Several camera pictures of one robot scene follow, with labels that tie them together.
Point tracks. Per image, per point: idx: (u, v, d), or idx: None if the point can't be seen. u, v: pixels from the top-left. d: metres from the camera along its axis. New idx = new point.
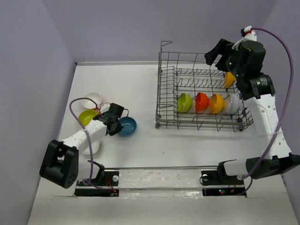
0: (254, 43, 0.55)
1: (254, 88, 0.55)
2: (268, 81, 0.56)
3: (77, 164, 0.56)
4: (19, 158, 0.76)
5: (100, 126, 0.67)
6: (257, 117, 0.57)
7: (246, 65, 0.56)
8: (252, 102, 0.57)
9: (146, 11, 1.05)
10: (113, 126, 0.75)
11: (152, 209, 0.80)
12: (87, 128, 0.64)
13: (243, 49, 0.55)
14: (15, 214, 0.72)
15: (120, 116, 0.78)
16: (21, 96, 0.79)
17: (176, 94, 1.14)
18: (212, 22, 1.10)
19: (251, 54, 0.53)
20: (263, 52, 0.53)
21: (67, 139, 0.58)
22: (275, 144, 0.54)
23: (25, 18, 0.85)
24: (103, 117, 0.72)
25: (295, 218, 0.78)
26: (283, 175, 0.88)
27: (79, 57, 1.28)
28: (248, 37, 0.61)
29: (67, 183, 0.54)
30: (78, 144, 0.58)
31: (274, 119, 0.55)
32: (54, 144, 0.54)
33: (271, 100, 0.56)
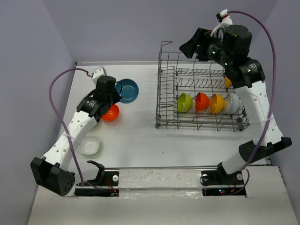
0: (237, 27, 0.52)
1: (245, 77, 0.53)
2: (258, 67, 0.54)
3: (69, 175, 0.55)
4: (19, 158, 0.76)
5: (85, 122, 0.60)
6: (250, 106, 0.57)
7: (234, 52, 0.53)
8: (245, 92, 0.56)
9: (146, 10, 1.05)
10: (107, 104, 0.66)
11: (152, 209, 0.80)
12: (70, 129, 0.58)
13: (228, 35, 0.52)
14: (14, 213, 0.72)
15: (111, 90, 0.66)
16: (21, 96, 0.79)
17: (176, 94, 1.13)
18: (212, 22, 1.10)
19: (239, 39, 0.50)
20: (249, 36, 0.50)
21: (49, 154, 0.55)
22: (268, 131, 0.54)
23: (25, 18, 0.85)
24: (90, 102, 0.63)
25: (295, 219, 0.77)
26: (282, 174, 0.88)
27: (79, 57, 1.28)
28: (225, 21, 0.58)
29: (64, 190, 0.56)
30: (61, 158, 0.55)
31: (266, 106, 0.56)
32: (36, 163, 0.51)
33: (261, 86, 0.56)
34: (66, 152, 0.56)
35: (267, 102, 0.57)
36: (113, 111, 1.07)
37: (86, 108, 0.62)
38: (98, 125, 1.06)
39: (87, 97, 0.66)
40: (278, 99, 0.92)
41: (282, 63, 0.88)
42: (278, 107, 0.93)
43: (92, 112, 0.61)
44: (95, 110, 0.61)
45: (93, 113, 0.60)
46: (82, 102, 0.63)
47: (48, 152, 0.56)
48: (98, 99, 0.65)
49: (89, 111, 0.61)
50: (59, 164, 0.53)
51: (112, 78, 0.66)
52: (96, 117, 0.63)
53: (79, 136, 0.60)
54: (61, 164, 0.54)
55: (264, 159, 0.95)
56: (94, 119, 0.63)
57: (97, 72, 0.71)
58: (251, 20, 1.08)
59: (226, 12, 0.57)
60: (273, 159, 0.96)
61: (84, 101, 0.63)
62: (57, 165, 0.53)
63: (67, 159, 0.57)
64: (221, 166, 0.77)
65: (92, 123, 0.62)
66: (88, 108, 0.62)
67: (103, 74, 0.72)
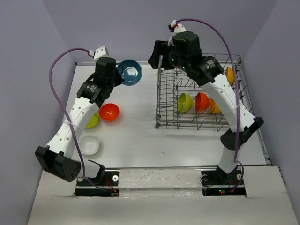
0: (183, 33, 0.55)
1: (207, 73, 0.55)
2: (215, 62, 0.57)
3: (73, 162, 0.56)
4: (18, 157, 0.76)
5: (86, 108, 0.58)
6: (217, 99, 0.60)
7: (189, 54, 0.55)
8: (210, 88, 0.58)
9: (146, 11, 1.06)
10: (108, 87, 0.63)
11: (152, 209, 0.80)
12: (71, 116, 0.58)
13: (177, 42, 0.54)
14: (14, 213, 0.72)
15: (112, 72, 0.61)
16: (21, 96, 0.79)
17: (176, 94, 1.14)
18: (211, 22, 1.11)
19: (190, 42, 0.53)
20: (197, 38, 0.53)
21: (52, 142, 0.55)
22: (242, 116, 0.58)
23: (25, 18, 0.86)
24: (91, 87, 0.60)
25: (295, 219, 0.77)
26: (282, 174, 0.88)
27: (79, 57, 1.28)
28: (178, 30, 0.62)
29: (71, 176, 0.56)
30: (64, 146, 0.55)
31: (232, 95, 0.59)
32: (40, 152, 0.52)
33: (223, 78, 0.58)
34: (69, 140, 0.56)
35: (232, 91, 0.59)
36: (113, 111, 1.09)
37: (86, 94, 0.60)
38: (99, 125, 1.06)
39: (88, 81, 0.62)
40: (278, 99, 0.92)
41: (282, 63, 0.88)
42: (277, 108, 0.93)
43: (92, 99, 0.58)
44: (96, 96, 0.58)
45: (94, 100, 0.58)
46: (82, 87, 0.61)
47: (52, 141, 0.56)
48: (99, 83, 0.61)
49: (90, 97, 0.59)
50: (63, 153, 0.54)
51: (113, 59, 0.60)
52: (99, 102, 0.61)
53: (82, 123, 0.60)
54: (65, 153, 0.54)
55: (264, 159, 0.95)
56: (96, 105, 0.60)
57: (98, 52, 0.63)
58: (251, 20, 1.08)
59: (176, 22, 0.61)
60: (273, 159, 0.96)
61: (84, 86, 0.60)
62: (61, 153, 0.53)
63: (71, 148, 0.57)
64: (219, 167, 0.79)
65: (93, 108, 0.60)
66: (88, 94, 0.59)
67: (107, 56, 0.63)
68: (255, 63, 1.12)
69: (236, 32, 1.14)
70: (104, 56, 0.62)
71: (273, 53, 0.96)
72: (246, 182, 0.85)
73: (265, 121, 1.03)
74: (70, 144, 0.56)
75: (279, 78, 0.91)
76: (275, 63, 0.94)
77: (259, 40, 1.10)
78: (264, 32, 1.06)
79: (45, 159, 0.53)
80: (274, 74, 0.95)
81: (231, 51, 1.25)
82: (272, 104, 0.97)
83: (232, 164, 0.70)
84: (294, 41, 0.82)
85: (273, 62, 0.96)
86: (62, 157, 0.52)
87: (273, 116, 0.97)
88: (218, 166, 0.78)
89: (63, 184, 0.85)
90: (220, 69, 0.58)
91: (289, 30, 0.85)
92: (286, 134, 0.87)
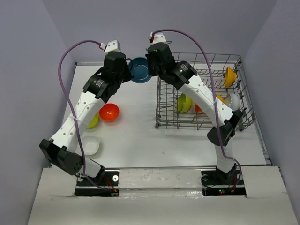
0: (154, 43, 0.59)
1: (181, 77, 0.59)
2: (187, 66, 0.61)
3: (77, 156, 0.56)
4: (19, 157, 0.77)
5: (91, 104, 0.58)
6: (195, 99, 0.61)
7: (162, 62, 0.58)
8: (186, 89, 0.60)
9: (146, 11, 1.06)
10: (116, 83, 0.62)
11: (152, 209, 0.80)
12: (77, 111, 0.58)
13: (150, 53, 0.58)
14: (14, 214, 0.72)
15: (119, 68, 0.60)
16: (21, 96, 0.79)
17: (176, 94, 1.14)
18: (211, 22, 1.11)
19: (161, 52, 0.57)
20: (166, 46, 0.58)
21: (56, 136, 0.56)
22: (220, 110, 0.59)
23: (25, 18, 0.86)
24: (97, 82, 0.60)
25: (295, 219, 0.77)
26: (282, 175, 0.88)
27: (79, 57, 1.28)
28: (157, 40, 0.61)
29: (73, 170, 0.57)
30: (68, 142, 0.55)
31: (209, 93, 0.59)
32: (44, 145, 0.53)
33: (198, 79, 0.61)
34: (72, 135, 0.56)
35: (209, 89, 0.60)
36: (113, 111, 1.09)
37: (92, 88, 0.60)
38: (99, 125, 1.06)
39: (95, 75, 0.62)
40: (278, 99, 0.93)
41: (282, 63, 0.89)
42: (277, 108, 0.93)
43: (98, 94, 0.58)
44: (102, 92, 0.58)
45: (100, 95, 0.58)
46: (88, 81, 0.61)
47: (56, 134, 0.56)
48: (107, 78, 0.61)
49: (96, 92, 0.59)
50: (66, 147, 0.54)
51: (122, 54, 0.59)
52: (105, 98, 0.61)
53: (86, 119, 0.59)
54: (68, 147, 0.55)
55: (264, 159, 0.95)
56: (102, 101, 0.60)
57: (110, 47, 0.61)
58: (251, 20, 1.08)
59: (152, 34, 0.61)
60: (273, 159, 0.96)
61: (91, 81, 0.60)
62: (64, 147, 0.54)
63: (73, 144, 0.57)
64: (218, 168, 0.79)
65: (99, 104, 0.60)
66: (94, 89, 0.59)
67: (118, 50, 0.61)
68: (255, 63, 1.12)
69: (236, 32, 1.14)
70: (116, 51, 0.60)
71: (273, 53, 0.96)
72: (246, 183, 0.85)
73: (265, 121, 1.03)
74: (73, 140, 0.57)
75: (279, 78, 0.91)
76: (275, 63, 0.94)
77: (259, 40, 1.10)
78: (264, 32, 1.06)
79: (48, 152, 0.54)
80: (274, 74, 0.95)
81: (231, 51, 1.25)
82: (272, 104, 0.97)
83: (231, 162, 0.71)
84: (294, 41, 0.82)
85: (273, 62, 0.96)
86: (65, 151, 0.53)
87: (273, 117, 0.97)
88: (217, 168, 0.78)
89: (63, 183, 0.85)
90: (193, 71, 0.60)
91: (289, 30, 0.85)
92: (286, 134, 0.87)
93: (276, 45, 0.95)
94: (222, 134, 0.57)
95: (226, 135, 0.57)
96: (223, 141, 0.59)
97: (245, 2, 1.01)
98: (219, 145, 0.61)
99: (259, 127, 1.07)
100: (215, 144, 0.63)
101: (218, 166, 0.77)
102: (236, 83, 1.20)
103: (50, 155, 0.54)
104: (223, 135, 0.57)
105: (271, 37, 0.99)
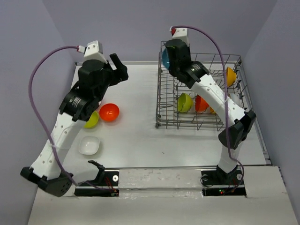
0: (173, 40, 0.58)
1: (193, 76, 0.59)
2: (200, 66, 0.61)
3: (61, 180, 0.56)
4: (19, 158, 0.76)
5: (69, 127, 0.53)
6: (206, 97, 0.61)
7: (178, 60, 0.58)
8: (197, 87, 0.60)
9: (146, 11, 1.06)
10: (95, 97, 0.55)
11: (152, 209, 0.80)
12: (54, 136, 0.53)
13: (167, 48, 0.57)
14: (14, 214, 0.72)
15: (98, 81, 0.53)
16: (21, 96, 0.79)
17: (176, 94, 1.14)
18: (211, 22, 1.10)
19: (180, 48, 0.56)
20: (184, 45, 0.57)
21: (35, 165, 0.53)
22: (230, 110, 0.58)
23: (25, 18, 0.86)
24: (73, 101, 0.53)
25: (295, 219, 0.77)
26: (283, 175, 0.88)
27: (79, 57, 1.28)
28: (176, 34, 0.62)
29: (60, 191, 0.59)
30: (48, 171, 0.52)
31: (220, 92, 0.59)
32: (25, 174, 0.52)
33: (209, 78, 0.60)
34: (52, 163, 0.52)
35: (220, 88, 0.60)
36: (113, 111, 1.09)
37: (69, 108, 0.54)
38: (99, 125, 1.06)
39: (72, 90, 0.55)
40: (278, 99, 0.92)
41: (283, 63, 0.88)
42: (277, 108, 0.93)
43: (75, 116, 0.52)
44: (79, 112, 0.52)
45: (77, 117, 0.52)
46: (64, 100, 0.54)
47: (35, 163, 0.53)
48: (84, 94, 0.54)
49: (74, 113, 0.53)
50: (46, 177, 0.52)
51: (99, 65, 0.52)
52: (84, 116, 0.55)
53: (66, 142, 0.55)
54: (48, 176, 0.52)
55: (264, 159, 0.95)
56: (81, 121, 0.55)
57: (90, 50, 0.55)
58: (251, 20, 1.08)
59: (173, 27, 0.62)
60: (273, 159, 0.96)
61: (66, 100, 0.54)
62: (44, 178, 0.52)
63: (56, 169, 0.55)
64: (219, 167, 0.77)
65: (78, 124, 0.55)
66: (72, 109, 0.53)
67: (99, 53, 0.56)
68: (255, 63, 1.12)
69: (236, 32, 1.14)
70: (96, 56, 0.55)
71: (273, 53, 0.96)
72: (246, 183, 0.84)
73: (265, 121, 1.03)
74: (54, 167, 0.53)
75: (279, 78, 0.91)
76: (275, 63, 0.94)
77: (259, 40, 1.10)
78: (264, 32, 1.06)
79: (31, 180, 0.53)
80: (274, 74, 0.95)
81: (231, 51, 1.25)
82: (273, 104, 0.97)
83: (233, 163, 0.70)
84: (294, 41, 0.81)
85: (273, 62, 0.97)
86: (46, 181, 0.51)
87: (273, 117, 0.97)
88: (218, 166, 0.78)
89: None
90: (205, 71, 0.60)
91: (289, 31, 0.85)
92: (286, 134, 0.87)
93: (276, 45, 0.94)
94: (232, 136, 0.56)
95: (236, 137, 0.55)
96: (234, 143, 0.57)
97: (246, 2, 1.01)
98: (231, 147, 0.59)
99: (259, 127, 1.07)
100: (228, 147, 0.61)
101: (220, 165, 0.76)
102: (236, 83, 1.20)
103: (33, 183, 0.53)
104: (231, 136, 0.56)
105: (271, 37, 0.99)
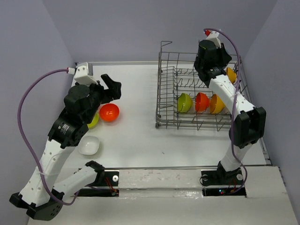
0: (208, 42, 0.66)
1: (210, 76, 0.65)
2: (221, 70, 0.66)
3: (50, 205, 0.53)
4: (18, 158, 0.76)
5: (57, 154, 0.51)
6: (219, 93, 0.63)
7: (204, 58, 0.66)
8: (212, 84, 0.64)
9: (146, 11, 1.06)
10: (84, 122, 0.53)
11: (152, 209, 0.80)
12: (43, 164, 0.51)
13: (199, 47, 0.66)
14: (13, 214, 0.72)
15: (85, 107, 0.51)
16: (21, 96, 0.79)
17: (176, 95, 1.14)
18: (211, 22, 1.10)
19: (208, 49, 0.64)
20: (214, 48, 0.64)
21: (25, 191, 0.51)
22: (239, 103, 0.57)
23: (25, 18, 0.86)
24: (61, 127, 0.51)
25: (295, 219, 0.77)
26: (283, 175, 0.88)
27: (79, 57, 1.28)
28: (211, 35, 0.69)
29: (50, 215, 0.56)
30: (37, 197, 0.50)
31: (232, 88, 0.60)
32: (12, 202, 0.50)
33: (226, 77, 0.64)
34: (41, 191, 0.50)
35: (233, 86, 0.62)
36: (113, 111, 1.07)
37: (57, 135, 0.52)
38: (99, 125, 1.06)
39: (60, 116, 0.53)
40: (278, 99, 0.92)
41: (282, 63, 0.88)
42: (277, 108, 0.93)
43: (63, 143, 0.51)
44: (67, 139, 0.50)
45: (66, 144, 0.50)
46: (54, 126, 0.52)
47: (25, 189, 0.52)
48: (72, 120, 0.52)
49: (63, 139, 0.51)
50: (35, 204, 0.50)
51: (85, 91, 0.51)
52: (72, 142, 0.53)
53: (56, 168, 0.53)
54: (38, 203, 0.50)
55: (264, 159, 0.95)
56: (70, 146, 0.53)
57: (79, 72, 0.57)
58: (251, 20, 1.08)
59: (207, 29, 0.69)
60: (273, 159, 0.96)
61: (55, 126, 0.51)
62: (33, 205, 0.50)
63: (47, 194, 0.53)
64: (221, 165, 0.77)
65: (67, 150, 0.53)
66: (61, 136, 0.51)
67: (89, 75, 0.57)
68: (255, 63, 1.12)
69: (236, 32, 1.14)
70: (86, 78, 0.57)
71: (273, 52, 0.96)
72: (246, 183, 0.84)
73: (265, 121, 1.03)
74: (43, 193, 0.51)
75: (278, 78, 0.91)
76: (275, 63, 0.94)
77: (259, 40, 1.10)
78: (264, 32, 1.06)
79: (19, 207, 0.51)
80: (274, 74, 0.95)
81: (231, 51, 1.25)
82: (272, 104, 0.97)
83: (235, 163, 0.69)
84: (294, 41, 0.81)
85: (272, 62, 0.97)
86: (34, 208, 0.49)
87: (273, 117, 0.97)
88: (220, 162, 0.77)
89: None
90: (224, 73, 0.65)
91: (289, 31, 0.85)
92: (286, 134, 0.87)
93: (275, 45, 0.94)
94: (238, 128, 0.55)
95: (239, 128, 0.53)
96: (240, 137, 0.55)
97: (245, 3, 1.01)
98: (238, 143, 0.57)
99: None
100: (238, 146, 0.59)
101: (222, 162, 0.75)
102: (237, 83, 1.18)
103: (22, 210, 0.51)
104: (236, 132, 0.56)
105: (271, 37, 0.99)
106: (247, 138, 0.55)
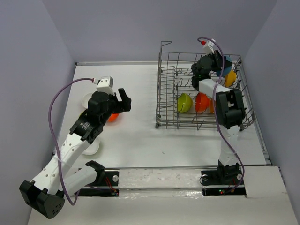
0: (206, 60, 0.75)
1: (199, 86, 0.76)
2: None
3: (57, 199, 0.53)
4: (19, 157, 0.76)
5: (77, 145, 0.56)
6: (205, 89, 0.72)
7: (198, 72, 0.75)
8: (200, 85, 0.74)
9: (146, 11, 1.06)
10: (101, 123, 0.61)
11: (152, 208, 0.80)
12: (62, 153, 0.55)
13: (198, 63, 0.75)
14: (14, 214, 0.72)
15: (103, 110, 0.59)
16: (21, 96, 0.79)
17: (176, 94, 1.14)
18: (211, 22, 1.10)
19: (205, 67, 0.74)
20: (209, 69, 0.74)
21: (38, 178, 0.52)
22: (219, 89, 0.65)
23: (25, 19, 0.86)
24: (82, 125, 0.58)
25: (295, 219, 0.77)
26: (282, 175, 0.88)
27: (79, 57, 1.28)
28: (206, 47, 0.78)
29: (51, 213, 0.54)
30: (49, 183, 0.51)
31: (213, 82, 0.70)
32: (24, 187, 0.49)
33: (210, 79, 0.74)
34: (55, 177, 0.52)
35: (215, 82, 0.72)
36: None
37: (78, 131, 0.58)
38: None
39: (82, 116, 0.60)
40: (278, 99, 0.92)
41: (282, 63, 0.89)
42: (277, 108, 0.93)
43: (83, 137, 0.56)
44: (87, 134, 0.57)
45: (86, 138, 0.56)
46: (75, 123, 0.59)
47: (37, 176, 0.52)
48: (92, 120, 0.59)
49: (82, 135, 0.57)
50: (47, 190, 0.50)
51: (106, 96, 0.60)
52: (91, 139, 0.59)
53: (71, 161, 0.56)
54: (49, 190, 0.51)
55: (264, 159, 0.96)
56: (87, 142, 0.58)
57: (102, 83, 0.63)
58: (251, 21, 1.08)
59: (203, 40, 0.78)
60: (273, 159, 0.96)
61: (78, 123, 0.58)
62: (45, 190, 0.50)
63: (56, 186, 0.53)
64: (221, 164, 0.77)
65: (85, 145, 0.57)
66: (81, 131, 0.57)
67: (109, 87, 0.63)
68: (255, 63, 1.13)
69: (236, 33, 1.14)
70: (106, 88, 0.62)
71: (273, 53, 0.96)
72: (246, 183, 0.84)
73: (265, 121, 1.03)
74: (56, 182, 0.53)
75: (278, 78, 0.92)
76: (275, 63, 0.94)
77: (259, 40, 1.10)
78: (264, 32, 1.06)
79: (28, 195, 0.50)
80: (274, 74, 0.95)
81: (231, 51, 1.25)
82: (272, 104, 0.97)
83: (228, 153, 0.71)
84: (294, 42, 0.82)
85: (272, 62, 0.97)
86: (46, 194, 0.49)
87: (273, 116, 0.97)
88: (219, 161, 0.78)
89: None
90: None
91: (288, 31, 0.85)
92: (286, 135, 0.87)
93: (275, 46, 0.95)
94: (219, 108, 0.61)
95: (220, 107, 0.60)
96: (222, 117, 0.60)
97: (245, 3, 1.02)
98: (223, 123, 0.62)
99: (259, 127, 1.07)
100: (226, 127, 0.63)
101: (221, 160, 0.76)
102: (236, 83, 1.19)
103: (30, 198, 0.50)
104: (219, 114, 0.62)
105: (271, 37, 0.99)
106: (230, 116, 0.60)
